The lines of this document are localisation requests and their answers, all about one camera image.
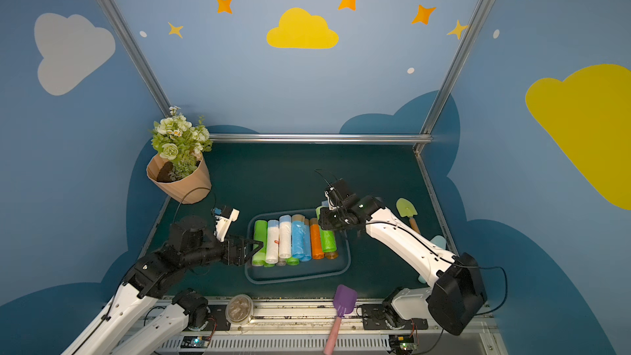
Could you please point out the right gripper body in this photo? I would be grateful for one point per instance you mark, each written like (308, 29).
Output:
(331, 219)

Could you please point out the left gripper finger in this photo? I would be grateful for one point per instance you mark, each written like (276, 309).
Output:
(240, 241)
(245, 254)

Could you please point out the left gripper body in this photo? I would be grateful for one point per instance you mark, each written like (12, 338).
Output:
(239, 250)

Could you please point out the white trash bag roll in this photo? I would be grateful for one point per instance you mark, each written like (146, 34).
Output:
(272, 245)
(285, 237)

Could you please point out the blue trash bag roll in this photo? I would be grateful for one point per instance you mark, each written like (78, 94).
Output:
(307, 255)
(298, 235)

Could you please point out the orange trash bag roll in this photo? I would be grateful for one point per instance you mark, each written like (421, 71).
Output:
(331, 255)
(316, 246)

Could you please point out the dark teal storage box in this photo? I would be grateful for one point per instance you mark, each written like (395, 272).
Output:
(313, 269)

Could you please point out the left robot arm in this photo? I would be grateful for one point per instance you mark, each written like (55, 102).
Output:
(143, 285)

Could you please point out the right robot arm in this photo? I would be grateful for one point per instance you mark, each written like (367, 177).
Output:
(455, 292)

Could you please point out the green toy trowel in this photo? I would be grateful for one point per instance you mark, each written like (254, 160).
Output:
(407, 210)

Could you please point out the clear plastic lidded cup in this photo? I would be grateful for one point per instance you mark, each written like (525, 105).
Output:
(240, 310)

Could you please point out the flower pot with plant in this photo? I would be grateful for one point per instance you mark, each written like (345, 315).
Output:
(178, 167)

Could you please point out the purple toy shovel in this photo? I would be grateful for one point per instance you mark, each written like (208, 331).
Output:
(344, 303)

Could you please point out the left controller board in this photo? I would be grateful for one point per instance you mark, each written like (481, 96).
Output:
(195, 342)

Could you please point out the controller board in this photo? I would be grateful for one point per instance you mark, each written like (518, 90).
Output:
(195, 342)
(401, 345)

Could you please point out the light blue toy spade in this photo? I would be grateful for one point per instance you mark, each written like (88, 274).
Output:
(440, 242)

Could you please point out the right controller board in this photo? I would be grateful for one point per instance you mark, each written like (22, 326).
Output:
(401, 345)

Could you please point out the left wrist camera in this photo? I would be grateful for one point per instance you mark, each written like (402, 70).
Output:
(224, 216)

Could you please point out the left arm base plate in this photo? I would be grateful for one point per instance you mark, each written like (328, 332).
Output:
(215, 319)

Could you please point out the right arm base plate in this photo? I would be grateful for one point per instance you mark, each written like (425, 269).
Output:
(378, 317)

